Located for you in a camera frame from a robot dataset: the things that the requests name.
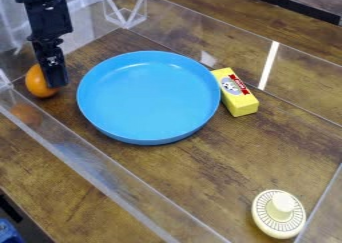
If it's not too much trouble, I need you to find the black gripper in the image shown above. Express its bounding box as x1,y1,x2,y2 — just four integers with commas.
15,0,74,88

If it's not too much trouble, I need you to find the orange ball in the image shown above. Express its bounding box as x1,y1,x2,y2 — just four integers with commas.
26,64,59,98

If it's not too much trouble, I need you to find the blue round tray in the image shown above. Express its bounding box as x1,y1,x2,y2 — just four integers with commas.
77,51,221,145

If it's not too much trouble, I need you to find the yellow butter block toy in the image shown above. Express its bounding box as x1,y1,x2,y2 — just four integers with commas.
211,67,260,117

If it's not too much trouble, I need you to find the blue object at corner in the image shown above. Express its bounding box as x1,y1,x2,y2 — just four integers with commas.
0,219,24,243

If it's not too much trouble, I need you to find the cream round knob lid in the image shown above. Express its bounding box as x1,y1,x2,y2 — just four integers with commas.
252,189,306,239

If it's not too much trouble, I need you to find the clear acrylic enclosure wall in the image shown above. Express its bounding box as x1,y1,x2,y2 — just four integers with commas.
0,0,342,243

